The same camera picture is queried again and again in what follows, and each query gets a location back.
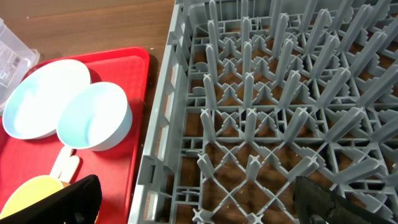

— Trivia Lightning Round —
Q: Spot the clear plastic bin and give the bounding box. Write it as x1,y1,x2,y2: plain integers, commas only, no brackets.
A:
0,19,40,114

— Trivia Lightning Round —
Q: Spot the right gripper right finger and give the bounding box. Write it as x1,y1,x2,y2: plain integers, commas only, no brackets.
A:
293,176,397,223

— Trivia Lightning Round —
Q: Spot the light blue bowl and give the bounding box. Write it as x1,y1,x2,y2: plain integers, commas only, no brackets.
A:
57,82,133,151

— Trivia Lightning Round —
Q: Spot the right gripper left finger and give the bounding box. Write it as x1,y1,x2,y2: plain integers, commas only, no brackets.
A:
1,174,103,224

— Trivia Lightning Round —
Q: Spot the light blue plate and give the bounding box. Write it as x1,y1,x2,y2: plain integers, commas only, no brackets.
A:
2,59,91,140

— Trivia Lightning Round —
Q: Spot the yellow cup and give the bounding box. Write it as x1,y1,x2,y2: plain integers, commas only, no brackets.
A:
1,175,70,219

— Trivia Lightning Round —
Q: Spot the white plastic spoon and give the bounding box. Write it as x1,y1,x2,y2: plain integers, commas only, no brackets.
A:
59,155,80,183

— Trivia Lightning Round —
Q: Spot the grey dishwasher rack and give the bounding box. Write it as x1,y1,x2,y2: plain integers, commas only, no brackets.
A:
127,1,397,223

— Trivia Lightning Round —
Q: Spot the white plastic fork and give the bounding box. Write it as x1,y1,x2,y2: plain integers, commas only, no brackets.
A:
50,146,73,178

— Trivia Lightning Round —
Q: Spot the red plastic tray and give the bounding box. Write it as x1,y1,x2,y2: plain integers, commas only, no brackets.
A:
1,47,150,223

